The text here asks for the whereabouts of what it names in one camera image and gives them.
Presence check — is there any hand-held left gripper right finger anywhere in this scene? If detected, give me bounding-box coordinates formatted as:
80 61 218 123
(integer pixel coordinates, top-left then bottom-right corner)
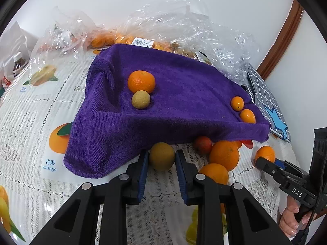
175 149 294 245

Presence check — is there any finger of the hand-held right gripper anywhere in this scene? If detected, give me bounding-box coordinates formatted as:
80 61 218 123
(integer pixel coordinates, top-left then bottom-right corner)
256 157 308 192
275 159 311 181

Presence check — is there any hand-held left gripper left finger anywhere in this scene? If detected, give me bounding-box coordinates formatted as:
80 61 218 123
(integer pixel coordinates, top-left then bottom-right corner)
28 150 149 245

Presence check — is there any round orange tangerine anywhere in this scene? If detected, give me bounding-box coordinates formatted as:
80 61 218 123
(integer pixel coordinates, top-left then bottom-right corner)
199 163 229 185
127 70 156 94
209 140 240 171
254 145 276 167

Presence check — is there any yellow-green longan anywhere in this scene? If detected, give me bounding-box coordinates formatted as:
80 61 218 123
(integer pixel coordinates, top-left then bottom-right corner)
149 142 176 171
131 90 151 110

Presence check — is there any red cherry tomato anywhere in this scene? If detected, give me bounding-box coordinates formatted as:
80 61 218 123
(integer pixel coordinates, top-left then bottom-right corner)
193 136 213 155

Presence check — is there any oval orange kumquat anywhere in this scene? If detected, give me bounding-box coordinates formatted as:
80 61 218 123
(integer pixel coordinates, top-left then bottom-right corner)
240 109 256 124

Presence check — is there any small round orange kumquat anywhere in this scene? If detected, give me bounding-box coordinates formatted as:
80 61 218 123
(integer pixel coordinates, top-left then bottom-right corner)
231 96 245 112

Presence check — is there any purple towel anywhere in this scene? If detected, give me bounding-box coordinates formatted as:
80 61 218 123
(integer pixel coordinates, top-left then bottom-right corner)
63 43 271 179

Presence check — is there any person's right hand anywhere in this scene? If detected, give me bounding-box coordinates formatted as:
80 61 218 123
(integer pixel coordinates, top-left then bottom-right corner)
278 196 318 238

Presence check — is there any grey checked star cushion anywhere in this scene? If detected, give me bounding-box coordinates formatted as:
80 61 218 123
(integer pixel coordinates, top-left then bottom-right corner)
245 64 292 143

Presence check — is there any fruit-print lace tablecloth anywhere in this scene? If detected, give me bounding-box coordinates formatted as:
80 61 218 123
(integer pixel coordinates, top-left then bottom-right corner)
0 47 297 245

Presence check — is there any bunch of brown longans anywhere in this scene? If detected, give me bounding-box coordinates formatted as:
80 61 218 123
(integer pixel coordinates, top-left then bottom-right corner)
170 42 212 65

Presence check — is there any white price label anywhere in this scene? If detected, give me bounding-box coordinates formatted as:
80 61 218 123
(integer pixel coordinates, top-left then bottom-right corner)
131 37 155 48

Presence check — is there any pile of bagged oranges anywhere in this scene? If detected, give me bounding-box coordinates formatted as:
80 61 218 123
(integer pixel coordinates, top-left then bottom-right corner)
88 29 169 51

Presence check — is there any large clear plastic bag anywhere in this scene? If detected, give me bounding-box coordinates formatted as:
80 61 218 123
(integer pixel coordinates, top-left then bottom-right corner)
112 0 261 86

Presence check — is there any small clear plastic bag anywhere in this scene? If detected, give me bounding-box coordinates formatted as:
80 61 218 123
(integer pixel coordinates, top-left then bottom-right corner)
28 6 99 82

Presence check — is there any dark bottle with white cap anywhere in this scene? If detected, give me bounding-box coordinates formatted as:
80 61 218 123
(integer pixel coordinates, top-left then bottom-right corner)
11 51 28 78

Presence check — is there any white plastic bag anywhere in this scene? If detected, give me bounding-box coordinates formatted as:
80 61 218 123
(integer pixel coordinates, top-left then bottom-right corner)
0 20 39 82

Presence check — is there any brown wooden door frame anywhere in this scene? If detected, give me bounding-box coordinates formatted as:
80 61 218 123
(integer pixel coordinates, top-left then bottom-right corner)
255 0 304 81

